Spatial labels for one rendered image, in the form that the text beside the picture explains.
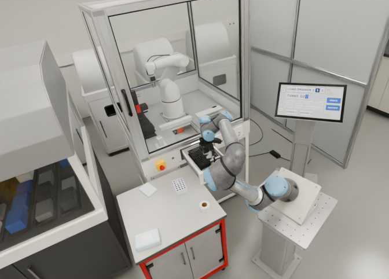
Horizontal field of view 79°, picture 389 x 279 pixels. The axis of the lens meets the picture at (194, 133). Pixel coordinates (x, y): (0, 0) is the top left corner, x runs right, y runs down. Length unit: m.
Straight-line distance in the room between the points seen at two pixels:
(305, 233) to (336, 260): 0.90
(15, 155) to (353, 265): 2.46
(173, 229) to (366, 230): 1.80
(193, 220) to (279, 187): 0.60
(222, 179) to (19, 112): 1.00
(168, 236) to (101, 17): 1.31
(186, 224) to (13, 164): 1.01
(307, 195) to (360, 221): 1.22
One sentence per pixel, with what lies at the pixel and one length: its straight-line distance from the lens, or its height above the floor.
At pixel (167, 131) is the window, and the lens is 1.79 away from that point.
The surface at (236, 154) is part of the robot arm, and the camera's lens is 1.13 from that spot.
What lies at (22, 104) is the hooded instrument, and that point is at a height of 1.67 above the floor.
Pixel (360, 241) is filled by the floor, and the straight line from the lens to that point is 2.66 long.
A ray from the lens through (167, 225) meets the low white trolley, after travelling 1.65.
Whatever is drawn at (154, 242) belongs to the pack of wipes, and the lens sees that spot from 1.56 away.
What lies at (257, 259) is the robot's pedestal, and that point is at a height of 0.02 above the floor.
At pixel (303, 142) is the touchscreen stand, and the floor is 0.64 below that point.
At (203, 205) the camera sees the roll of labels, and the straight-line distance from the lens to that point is 1.68.
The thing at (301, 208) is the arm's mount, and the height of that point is 0.83.
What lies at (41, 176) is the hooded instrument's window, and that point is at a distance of 1.49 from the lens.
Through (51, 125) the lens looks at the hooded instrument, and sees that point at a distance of 1.35.
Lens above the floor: 2.08
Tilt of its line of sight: 34 degrees down
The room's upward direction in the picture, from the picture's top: 8 degrees counter-clockwise
